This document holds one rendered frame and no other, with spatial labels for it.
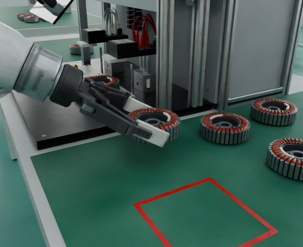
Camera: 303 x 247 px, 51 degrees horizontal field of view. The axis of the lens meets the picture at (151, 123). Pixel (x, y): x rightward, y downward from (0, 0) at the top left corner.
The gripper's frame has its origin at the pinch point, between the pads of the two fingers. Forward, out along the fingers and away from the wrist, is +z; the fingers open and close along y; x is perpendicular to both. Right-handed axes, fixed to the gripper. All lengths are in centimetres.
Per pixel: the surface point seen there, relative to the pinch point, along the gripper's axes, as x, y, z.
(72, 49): -14, -96, -14
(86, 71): -10, -54, -9
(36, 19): -30, -215, -40
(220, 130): 4.8, -0.4, 14.9
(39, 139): -15.6, -6.3, -17.9
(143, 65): 4.2, -35.2, 2.7
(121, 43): 7.6, -30.1, -7.1
